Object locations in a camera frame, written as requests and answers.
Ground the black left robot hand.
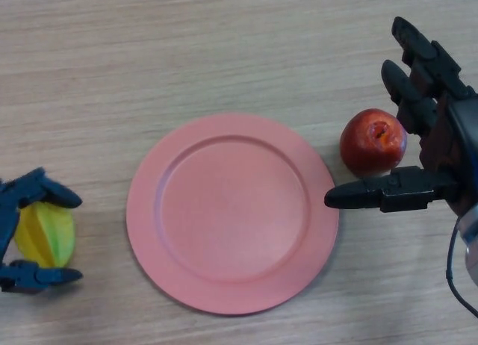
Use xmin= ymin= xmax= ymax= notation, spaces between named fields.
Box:
xmin=0 ymin=167 xmax=84 ymax=295

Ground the red apple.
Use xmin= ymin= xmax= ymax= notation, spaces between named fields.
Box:
xmin=339 ymin=108 xmax=408 ymax=177

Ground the pink round plate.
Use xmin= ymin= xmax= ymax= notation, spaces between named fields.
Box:
xmin=125 ymin=113 xmax=340 ymax=316

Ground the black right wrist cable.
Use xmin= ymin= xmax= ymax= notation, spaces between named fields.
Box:
xmin=444 ymin=217 xmax=478 ymax=320

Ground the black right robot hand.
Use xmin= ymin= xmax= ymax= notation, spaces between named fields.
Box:
xmin=323 ymin=16 xmax=478 ymax=216

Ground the yellow green starfruit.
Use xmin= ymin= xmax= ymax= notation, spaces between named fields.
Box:
xmin=14 ymin=202 xmax=77 ymax=269

